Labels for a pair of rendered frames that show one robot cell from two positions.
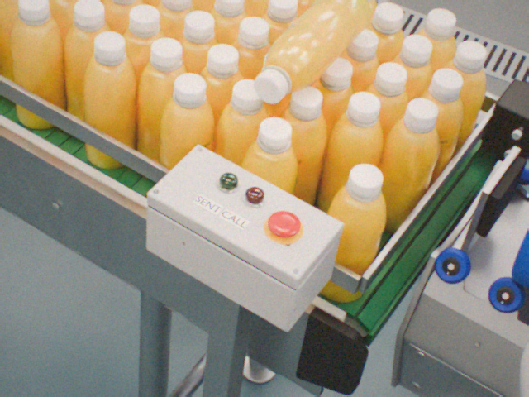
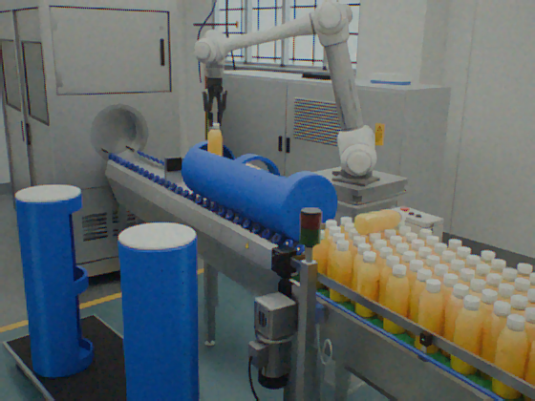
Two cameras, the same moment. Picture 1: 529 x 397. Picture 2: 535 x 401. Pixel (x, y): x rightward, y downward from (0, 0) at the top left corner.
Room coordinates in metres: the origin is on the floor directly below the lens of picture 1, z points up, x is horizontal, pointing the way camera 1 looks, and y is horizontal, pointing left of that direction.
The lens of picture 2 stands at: (2.91, 0.56, 1.74)
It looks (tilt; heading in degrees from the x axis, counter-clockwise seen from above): 16 degrees down; 209
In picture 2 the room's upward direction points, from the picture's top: 1 degrees clockwise
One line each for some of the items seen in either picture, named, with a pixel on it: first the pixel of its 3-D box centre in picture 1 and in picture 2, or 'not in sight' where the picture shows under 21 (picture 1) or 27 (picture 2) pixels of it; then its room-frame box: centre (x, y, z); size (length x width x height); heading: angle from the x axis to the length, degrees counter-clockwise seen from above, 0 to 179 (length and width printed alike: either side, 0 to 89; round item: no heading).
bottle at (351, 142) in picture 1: (350, 163); not in sight; (0.98, -0.11, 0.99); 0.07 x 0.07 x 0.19
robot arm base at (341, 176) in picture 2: not in sight; (353, 174); (0.29, -0.43, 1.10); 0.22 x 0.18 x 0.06; 82
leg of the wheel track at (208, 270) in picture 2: not in sight; (209, 295); (0.42, -1.20, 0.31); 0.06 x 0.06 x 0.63; 63
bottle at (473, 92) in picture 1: (453, 110); not in sight; (1.12, -0.24, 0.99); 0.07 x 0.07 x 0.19
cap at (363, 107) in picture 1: (364, 107); not in sight; (0.98, -0.11, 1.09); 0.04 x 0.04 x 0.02
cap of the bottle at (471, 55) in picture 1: (470, 55); not in sight; (1.12, -0.24, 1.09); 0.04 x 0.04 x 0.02
